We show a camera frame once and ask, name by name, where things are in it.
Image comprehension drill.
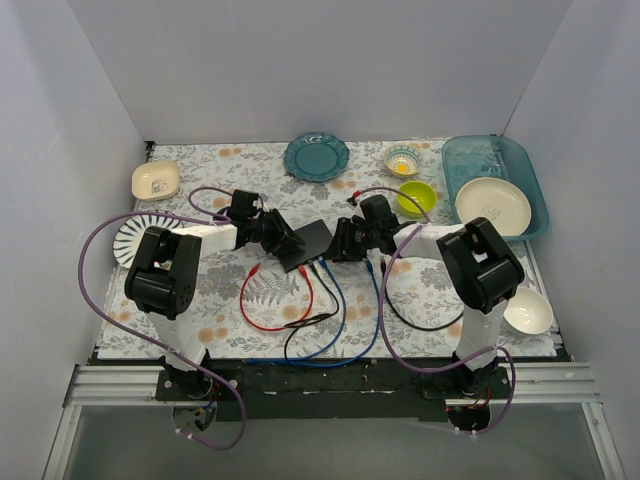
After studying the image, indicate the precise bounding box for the black network switch box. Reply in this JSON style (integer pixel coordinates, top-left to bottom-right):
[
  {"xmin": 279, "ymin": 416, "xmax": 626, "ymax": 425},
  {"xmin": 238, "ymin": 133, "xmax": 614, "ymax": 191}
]
[{"xmin": 277, "ymin": 220, "xmax": 333, "ymax": 273}]

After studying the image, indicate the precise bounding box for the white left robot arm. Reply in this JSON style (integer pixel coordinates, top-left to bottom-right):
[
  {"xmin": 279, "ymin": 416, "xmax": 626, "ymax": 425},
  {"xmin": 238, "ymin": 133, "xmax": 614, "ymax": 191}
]
[{"xmin": 124, "ymin": 190, "xmax": 305, "ymax": 400}]

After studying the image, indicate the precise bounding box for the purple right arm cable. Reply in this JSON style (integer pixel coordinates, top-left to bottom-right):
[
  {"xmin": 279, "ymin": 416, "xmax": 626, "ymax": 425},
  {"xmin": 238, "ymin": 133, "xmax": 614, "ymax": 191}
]
[{"xmin": 348, "ymin": 187, "xmax": 516, "ymax": 435}]

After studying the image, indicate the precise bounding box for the blue striped white plate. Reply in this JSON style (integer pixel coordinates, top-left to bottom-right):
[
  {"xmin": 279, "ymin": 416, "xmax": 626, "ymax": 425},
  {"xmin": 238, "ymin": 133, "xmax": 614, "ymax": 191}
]
[{"xmin": 112, "ymin": 211, "xmax": 184, "ymax": 269}]

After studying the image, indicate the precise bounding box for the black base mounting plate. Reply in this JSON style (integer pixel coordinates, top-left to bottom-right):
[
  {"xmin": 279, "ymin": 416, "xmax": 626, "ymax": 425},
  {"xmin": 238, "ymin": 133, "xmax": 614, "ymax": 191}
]
[{"xmin": 154, "ymin": 357, "xmax": 509, "ymax": 419}]

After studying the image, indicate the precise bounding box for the aluminium frame rail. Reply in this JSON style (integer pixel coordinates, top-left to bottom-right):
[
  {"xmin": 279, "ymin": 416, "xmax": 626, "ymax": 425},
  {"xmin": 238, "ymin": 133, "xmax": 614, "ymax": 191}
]
[{"xmin": 44, "ymin": 360, "xmax": 625, "ymax": 479}]

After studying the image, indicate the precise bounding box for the cream square bowl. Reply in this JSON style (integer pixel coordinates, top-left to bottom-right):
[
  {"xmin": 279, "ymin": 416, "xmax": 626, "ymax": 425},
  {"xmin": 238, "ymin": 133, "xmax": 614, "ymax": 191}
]
[{"xmin": 131, "ymin": 160, "xmax": 180, "ymax": 201}]

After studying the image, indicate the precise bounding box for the teal plastic tray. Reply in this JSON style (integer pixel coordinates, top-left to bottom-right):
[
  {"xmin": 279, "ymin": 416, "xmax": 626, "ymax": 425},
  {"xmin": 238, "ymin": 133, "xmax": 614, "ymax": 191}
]
[{"xmin": 441, "ymin": 135, "xmax": 549, "ymax": 241}]

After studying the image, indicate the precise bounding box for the lime green bowl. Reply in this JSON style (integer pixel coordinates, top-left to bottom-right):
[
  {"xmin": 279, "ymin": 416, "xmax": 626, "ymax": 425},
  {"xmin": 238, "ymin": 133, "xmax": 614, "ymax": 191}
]
[{"xmin": 396, "ymin": 181, "xmax": 438, "ymax": 218}]

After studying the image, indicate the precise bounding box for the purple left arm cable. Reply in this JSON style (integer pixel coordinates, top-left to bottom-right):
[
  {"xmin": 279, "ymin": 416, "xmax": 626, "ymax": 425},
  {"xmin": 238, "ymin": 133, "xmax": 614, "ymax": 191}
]
[{"xmin": 78, "ymin": 187, "xmax": 249, "ymax": 451}]

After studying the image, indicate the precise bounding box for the white bowl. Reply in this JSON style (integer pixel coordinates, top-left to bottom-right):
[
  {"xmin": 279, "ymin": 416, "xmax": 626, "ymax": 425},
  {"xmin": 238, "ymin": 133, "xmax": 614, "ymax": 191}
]
[{"xmin": 503, "ymin": 286, "xmax": 553, "ymax": 336}]

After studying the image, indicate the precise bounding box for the cream round plate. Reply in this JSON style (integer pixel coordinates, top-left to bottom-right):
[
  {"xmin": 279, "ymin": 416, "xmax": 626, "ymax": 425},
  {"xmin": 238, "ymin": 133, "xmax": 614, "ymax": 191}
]
[{"xmin": 454, "ymin": 177, "xmax": 532, "ymax": 237}]

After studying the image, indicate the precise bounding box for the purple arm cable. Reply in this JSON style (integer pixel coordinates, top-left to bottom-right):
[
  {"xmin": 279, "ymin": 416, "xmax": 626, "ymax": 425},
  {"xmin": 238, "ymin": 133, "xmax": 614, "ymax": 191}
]
[
  {"xmin": 78, "ymin": 187, "xmax": 249, "ymax": 451},
  {"xmin": 348, "ymin": 187, "xmax": 516, "ymax": 435}
]

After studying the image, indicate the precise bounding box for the patterned small bowl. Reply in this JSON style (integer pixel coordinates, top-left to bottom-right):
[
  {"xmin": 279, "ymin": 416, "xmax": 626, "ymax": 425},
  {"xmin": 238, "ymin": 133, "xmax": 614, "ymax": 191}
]
[{"xmin": 384, "ymin": 144, "xmax": 424, "ymax": 178}]

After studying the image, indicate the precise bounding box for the teal scalloped plate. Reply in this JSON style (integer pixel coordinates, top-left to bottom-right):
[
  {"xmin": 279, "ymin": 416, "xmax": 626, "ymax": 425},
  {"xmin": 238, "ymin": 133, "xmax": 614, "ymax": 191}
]
[{"xmin": 283, "ymin": 132, "xmax": 350, "ymax": 183}]

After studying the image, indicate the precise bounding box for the black power cable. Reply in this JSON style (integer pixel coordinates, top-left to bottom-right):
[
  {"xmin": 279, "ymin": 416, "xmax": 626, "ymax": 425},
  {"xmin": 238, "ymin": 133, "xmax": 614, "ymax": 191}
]
[{"xmin": 378, "ymin": 257, "xmax": 469, "ymax": 331}]

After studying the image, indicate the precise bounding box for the red ethernet cable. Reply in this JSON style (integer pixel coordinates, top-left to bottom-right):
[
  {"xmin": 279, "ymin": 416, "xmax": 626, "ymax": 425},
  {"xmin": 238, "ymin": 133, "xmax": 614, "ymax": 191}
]
[{"xmin": 240, "ymin": 263, "xmax": 318, "ymax": 331}]

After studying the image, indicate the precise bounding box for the black ethernet cable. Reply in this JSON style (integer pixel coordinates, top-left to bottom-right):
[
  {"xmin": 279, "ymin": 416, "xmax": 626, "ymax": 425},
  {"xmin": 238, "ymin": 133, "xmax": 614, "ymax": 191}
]
[{"xmin": 283, "ymin": 262, "xmax": 349, "ymax": 362}]

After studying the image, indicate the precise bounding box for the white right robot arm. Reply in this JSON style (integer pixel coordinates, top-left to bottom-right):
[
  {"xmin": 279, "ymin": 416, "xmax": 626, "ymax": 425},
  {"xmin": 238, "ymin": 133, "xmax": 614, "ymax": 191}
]
[{"xmin": 323, "ymin": 195, "xmax": 524, "ymax": 398}]

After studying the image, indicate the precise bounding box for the blue ethernet cable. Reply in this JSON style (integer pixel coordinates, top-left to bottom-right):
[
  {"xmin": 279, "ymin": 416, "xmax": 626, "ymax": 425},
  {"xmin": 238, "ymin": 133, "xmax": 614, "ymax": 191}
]
[
  {"xmin": 299, "ymin": 257, "xmax": 381, "ymax": 366},
  {"xmin": 244, "ymin": 255, "xmax": 349, "ymax": 364}
]

